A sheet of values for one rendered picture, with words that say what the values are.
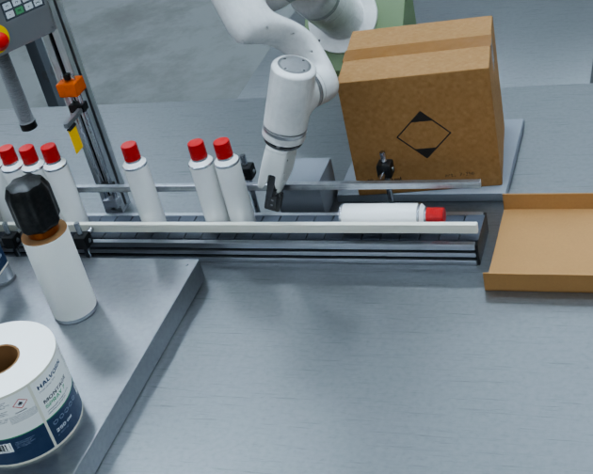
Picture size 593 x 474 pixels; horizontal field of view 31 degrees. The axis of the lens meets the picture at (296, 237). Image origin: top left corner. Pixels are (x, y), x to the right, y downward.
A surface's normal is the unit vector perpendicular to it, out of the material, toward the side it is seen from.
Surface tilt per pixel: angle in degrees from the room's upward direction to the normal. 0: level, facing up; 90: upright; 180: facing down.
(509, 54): 0
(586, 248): 0
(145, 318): 0
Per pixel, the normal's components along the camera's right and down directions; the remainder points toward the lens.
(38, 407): 0.64, 0.32
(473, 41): -0.20, -0.81
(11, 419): 0.31, 0.48
